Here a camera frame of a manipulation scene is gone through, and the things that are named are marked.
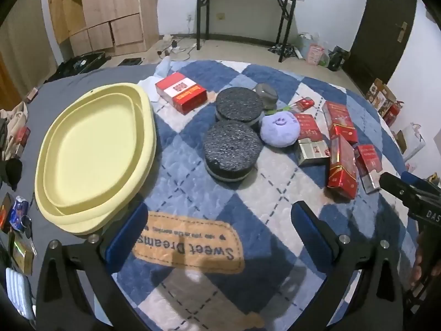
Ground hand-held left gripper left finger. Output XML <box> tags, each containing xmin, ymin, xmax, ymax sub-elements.
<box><xmin>35</xmin><ymin>202</ymin><xmax>152</xmax><ymax>331</ymax></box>

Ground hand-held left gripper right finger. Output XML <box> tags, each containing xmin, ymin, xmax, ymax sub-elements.
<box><xmin>290</xmin><ymin>200</ymin><xmax>405</xmax><ymax>331</ymax></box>

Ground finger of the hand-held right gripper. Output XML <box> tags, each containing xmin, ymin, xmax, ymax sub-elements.
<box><xmin>400</xmin><ymin>171</ymin><xmax>441</xmax><ymax>198</ymax></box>
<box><xmin>379</xmin><ymin>172</ymin><xmax>427</xmax><ymax>212</ymax></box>

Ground red silver cigarette pack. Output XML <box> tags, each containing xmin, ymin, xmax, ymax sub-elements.
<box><xmin>354</xmin><ymin>144</ymin><xmax>383</xmax><ymax>194</ymax></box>

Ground red cigarette carton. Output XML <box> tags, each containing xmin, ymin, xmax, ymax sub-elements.
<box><xmin>322</xmin><ymin>101</ymin><xmax>359</xmax><ymax>144</ymax></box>
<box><xmin>327</xmin><ymin>134</ymin><xmax>359</xmax><ymax>199</ymax></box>

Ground silver cigarette box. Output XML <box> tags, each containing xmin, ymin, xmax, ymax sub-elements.
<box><xmin>297</xmin><ymin>138</ymin><xmax>331</xmax><ymax>166</ymax></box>

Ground yellow collapsible basin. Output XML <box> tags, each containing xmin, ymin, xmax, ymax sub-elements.
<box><xmin>34</xmin><ymin>83</ymin><xmax>158</xmax><ymax>236</ymax></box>

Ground red gold-emblem cigarette pack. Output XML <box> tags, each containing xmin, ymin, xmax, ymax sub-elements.
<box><xmin>295</xmin><ymin>113</ymin><xmax>323</xmax><ymax>142</ymax></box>

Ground purple plush toy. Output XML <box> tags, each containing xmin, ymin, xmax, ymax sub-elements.
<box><xmin>260</xmin><ymin>105</ymin><xmax>300</xmax><ymax>149</ymax></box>

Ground black round sponge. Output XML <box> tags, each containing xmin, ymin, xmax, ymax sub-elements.
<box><xmin>215</xmin><ymin>87</ymin><xmax>266</xmax><ymax>132</ymax></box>
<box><xmin>203</xmin><ymin>120</ymin><xmax>264</xmax><ymax>184</ymax></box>

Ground red white cigarette box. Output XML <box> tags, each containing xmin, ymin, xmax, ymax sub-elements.
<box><xmin>155</xmin><ymin>72</ymin><xmax>208</xmax><ymax>114</ymax></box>

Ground person's right hand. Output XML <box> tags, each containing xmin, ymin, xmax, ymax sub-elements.
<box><xmin>411</xmin><ymin>234</ymin><xmax>430</xmax><ymax>287</ymax></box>

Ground white paper bag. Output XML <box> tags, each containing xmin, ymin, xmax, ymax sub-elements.
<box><xmin>396</xmin><ymin>122</ymin><xmax>426</xmax><ymax>161</ymax></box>

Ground red container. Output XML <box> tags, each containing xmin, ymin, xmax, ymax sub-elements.
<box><xmin>382</xmin><ymin>101</ymin><xmax>404</xmax><ymax>127</ymax></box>

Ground checkered blue white blanket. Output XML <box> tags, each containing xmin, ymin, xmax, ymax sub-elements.
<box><xmin>114</xmin><ymin>59</ymin><xmax>420</xmax><ymax>331</ymax></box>

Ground cardboard box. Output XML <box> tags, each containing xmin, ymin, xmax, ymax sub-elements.
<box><xmin>365</xmin><ymin>79</ymin><xmax>397</xmax><ymax>118</ymax></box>

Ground yellow box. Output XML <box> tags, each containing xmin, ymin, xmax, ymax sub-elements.
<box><xmin>12</xmin><ymin>237</ymin><xmax>35</xmax><ymax>277</ymax></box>

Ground blue snack wrapper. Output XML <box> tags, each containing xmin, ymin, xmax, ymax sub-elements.
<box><xmin>10</xmin><ymin>196</ymin><xmax>30</xmax><ymax>230</ymax></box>

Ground light blue power bank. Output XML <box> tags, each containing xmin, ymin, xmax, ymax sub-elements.
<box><xmin>5</xmin><ymin>268</ymin><xmax>36</xmax><ymax>320</ymax></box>

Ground flat red box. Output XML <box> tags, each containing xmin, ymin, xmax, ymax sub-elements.
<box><xmin>0</xmin><ymin>193</ymin><xmax>15</xmax><ymax>232</ymax></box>

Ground black pouch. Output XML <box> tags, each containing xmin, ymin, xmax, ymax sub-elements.
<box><xmin>5</xmin><ymin>158</ymin><xmax>23</xmax><ymax>191</ymax></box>

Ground black bag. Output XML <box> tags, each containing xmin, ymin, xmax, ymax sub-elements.
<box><xmin>327</xmin><ymin>46</ymin><xmax>349</xmax><ymax>71</ymax></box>

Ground small red white pack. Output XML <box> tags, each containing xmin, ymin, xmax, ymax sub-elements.
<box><xmin>15</xmin><ymin>127</ymin><xmax>32</xmax><ymax>146</ymax></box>

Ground light blue cloth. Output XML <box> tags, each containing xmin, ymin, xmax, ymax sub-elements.
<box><xmin>137</xmin><ymin>75</ymin><xmax>162</xmax><ymax>92</ymax></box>

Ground dark door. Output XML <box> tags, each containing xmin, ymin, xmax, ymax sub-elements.
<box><xmin>344</xmin><ymin>0</ymin><xmax>420</xmax><ymax>94</ymax></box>

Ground clear pink plastic bag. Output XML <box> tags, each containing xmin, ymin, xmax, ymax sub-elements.
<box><xmin>298</xmin><ymin>33</ymin><xmax>332</xmax><ymax>66</ymax></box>

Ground beige clothes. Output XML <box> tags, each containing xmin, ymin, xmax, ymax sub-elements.
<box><xmin>0</xmin><ymin>102</ymin><xmax>29</xmax><ymax>160</ymax></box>

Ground grey bed sheet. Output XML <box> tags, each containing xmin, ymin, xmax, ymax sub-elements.
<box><xmin>0</xmin><ymin>63</ymin><xmax>166</xmax><ymax>331</ymax></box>

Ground black open case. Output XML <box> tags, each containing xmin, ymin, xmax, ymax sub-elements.
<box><xmin>52</xmin><ymin>51</ymin><xmax>106</xmax><ymax>81</ymax></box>

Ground wooden wardrobe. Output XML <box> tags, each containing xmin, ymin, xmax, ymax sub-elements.
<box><xmin>46</xmin><ymin>0</ymin><xmax>160</xmax><ymax>56</ymax></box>

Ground key ring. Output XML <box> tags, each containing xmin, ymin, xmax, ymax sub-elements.
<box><xmin>20</xmin><ymin>215</ymin><xmax>34</xmax><ymax>239</ymax></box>

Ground white power strip with cables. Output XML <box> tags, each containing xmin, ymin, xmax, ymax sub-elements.
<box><xmin>155</xmin><ymin>34</ymin><xmax>198</xmax><ymax>60</ymax></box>

